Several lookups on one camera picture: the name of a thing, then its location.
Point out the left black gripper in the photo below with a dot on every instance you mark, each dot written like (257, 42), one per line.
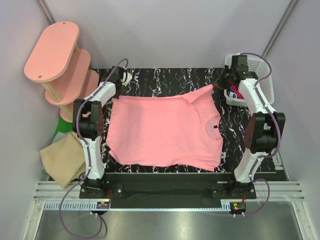
(118, 94)

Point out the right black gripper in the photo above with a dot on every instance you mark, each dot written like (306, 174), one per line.
(220, 84)

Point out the white plastic laundry basket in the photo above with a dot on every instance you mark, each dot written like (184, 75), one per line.
(260, 67)

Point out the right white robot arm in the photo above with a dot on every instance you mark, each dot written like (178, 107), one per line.
(263, 134)

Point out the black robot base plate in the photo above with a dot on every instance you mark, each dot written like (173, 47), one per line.
(212, 185)

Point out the aluminium frame rail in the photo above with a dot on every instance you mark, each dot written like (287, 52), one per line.
(54, 198)

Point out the beige folded t shirt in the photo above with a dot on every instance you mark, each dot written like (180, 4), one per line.
(64, 160)

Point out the pink three-tier shelf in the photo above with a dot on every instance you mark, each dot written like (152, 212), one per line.
(61, 67)

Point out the green folded t shirt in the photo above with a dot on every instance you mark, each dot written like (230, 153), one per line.
(63, 127)

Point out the magenta t shirt in basket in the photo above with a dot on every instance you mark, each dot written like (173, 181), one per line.
(239, 95)

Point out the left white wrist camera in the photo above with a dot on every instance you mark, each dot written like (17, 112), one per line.
(127, 77)

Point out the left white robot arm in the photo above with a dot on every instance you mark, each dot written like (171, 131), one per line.
(88, 124)

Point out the pink t shirt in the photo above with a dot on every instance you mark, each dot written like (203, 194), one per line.
(166, 131)

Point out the blue garment in basket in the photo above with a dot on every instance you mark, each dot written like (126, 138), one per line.
(231, 94)

